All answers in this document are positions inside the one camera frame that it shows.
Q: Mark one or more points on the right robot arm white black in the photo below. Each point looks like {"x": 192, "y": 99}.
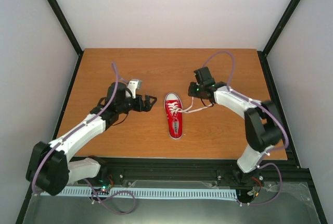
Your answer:
{"x": 263, "y": 126}

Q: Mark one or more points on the black frame post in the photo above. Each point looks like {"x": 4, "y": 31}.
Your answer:
{"x": 292, "y": 5}
{"x": 65, "y": 26}

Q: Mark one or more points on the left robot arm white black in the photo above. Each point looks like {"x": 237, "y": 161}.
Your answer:
{"x": 51, "y": 167}

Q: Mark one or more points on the white shoelace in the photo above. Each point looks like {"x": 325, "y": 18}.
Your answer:
{"x": 190, "y": 109}

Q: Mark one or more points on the light blue cable duct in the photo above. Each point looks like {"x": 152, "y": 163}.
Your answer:
{"x": 169, "y": 194}

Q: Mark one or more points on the right black frame post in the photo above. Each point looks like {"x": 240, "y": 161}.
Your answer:
{"x": 292, "y": 5}

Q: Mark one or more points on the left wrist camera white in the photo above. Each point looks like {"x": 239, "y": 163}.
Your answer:
{"x": 132, "y": 87}

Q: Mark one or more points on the left black frame post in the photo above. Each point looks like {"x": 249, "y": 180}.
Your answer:
{"x": 65, "y": 26}

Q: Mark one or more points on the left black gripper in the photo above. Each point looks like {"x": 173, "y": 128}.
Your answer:
{"x": 148, "y": 107}

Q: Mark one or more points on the red canvas sneaker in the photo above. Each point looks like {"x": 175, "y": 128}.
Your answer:
{"x": 175, "y": 123}

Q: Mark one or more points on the green lit circuit board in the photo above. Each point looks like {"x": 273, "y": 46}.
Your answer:
{"x": 106, "y": 187}

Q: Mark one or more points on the black aluminium rail base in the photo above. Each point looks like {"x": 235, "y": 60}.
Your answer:
{"x": 221, "y": 173}

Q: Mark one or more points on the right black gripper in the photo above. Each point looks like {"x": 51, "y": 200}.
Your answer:
{"x": 191, "y": 91}

